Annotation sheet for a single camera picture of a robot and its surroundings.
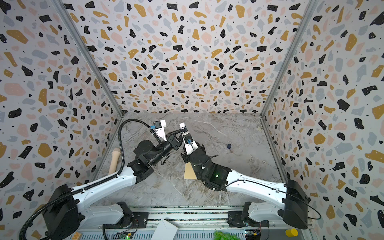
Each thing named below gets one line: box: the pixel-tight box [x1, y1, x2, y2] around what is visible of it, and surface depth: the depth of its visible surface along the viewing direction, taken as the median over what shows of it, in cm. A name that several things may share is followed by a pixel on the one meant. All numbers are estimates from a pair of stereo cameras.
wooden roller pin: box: [108, 148, 121, 175], surface depth 94 cm
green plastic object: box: [213, 229, 241, 240], surface depth 68 cm
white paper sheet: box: [150, 218, 179, 240], surface depth 69 cm
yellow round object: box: [285, 228, 299, 238], surface depth 69 cm
